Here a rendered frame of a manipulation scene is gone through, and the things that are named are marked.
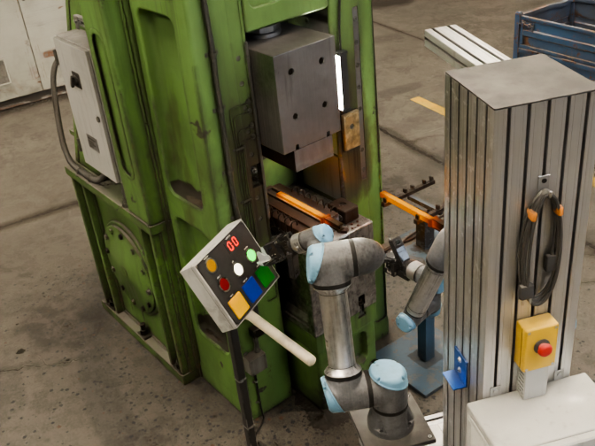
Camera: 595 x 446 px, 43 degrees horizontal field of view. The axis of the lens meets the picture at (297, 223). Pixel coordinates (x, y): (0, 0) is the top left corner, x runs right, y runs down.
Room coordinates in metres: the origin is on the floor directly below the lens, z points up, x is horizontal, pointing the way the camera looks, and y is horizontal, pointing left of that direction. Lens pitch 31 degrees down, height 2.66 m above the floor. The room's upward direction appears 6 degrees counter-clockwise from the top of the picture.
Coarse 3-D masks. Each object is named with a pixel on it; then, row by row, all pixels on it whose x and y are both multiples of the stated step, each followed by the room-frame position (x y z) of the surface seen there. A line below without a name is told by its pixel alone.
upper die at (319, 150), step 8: (328, 136) 2.83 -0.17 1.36; (312, 144) 2.77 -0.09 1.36; (320, 144) 2.80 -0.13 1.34; (328, 144) 2.82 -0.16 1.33; (264, 152) 2.89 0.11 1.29; (272, 152) 2.85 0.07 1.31; (296, 152) 2.73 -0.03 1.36; (304, 152) 2.75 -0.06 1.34; (312, 152) 2.77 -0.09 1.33; (320, 152) 2.80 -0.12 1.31; (328, 152) 2.82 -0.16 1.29; (272, 160) 2.85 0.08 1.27; (280, 160) 2.80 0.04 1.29; (288, 160) 2.76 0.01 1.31; (296, 160) 2.72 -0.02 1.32; (304, 160) 2.75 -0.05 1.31; (312, 160) 2.77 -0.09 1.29; (320, 160) 2.79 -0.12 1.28; (296, 168) 2.72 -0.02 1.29; (304, 168) 2.74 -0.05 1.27
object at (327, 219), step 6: (282, 192) 3.05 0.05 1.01; (282, 198) 3.01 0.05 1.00; (288, 198) 2.99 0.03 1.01; (294, 198) 2.98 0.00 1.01; (294, 204) 2.94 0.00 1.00; (300, 204) 2.92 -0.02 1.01; (306, 204) 2.91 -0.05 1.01; (306, 210) 2.87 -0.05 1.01; (312, 210) 2.86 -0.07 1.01; (318, 216) 2.81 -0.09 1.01; (324, 216) 2.79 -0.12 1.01; (330, 216) 2.80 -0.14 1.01; (324, 222) 2.77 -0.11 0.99; (330, 222) 2.74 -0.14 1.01; (336, 222) 2.73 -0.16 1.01; (336, 228) 2.72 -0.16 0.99; (342, 228) 2.71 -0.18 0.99
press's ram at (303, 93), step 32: (288, 32) 2.97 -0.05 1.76; (320, 32) 2.92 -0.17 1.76; (256, 64) 2.78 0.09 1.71; (288, 64) 2.73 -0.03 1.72; (320, 64) 2.82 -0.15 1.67; (256, 96) 2.81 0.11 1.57; (288, 96) 2.72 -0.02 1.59; (320, 96) 2.81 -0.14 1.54; (288, 128) 2.71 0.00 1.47; (320, 128) 2.80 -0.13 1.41
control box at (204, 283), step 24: (216, 240) 2.41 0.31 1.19; (240, 240) 2.45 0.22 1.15; (192, 264) 2.26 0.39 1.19; (216, 264) 2.30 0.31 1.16; (240, 264) 2.37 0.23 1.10; (192, 288) 2.24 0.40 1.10; (216, 288) 2.22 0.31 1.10; (240, 288) 2.29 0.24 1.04; (264, 288) 2.36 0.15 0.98; (216, 312) 2.20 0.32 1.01
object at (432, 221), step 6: (384, 192) 3.01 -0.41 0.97; (390, 198) 2.95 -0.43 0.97; (396, 198) 2.95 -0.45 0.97; (396, 204) 2.92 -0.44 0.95; (402, 204) 2.89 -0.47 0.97; (408, 204) 2.88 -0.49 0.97; (408, 210) 2.85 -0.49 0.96; (414, 210) 2.83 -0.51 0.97; (420, 210) 2.82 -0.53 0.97; (420, 216) 2.79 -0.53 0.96; (426, 216) 2.77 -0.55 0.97; (426, 222) 2.75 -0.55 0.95; (432, 222) 2.73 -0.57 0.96; (438, 222) 2.69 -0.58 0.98; (438, 228) 2.70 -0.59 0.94
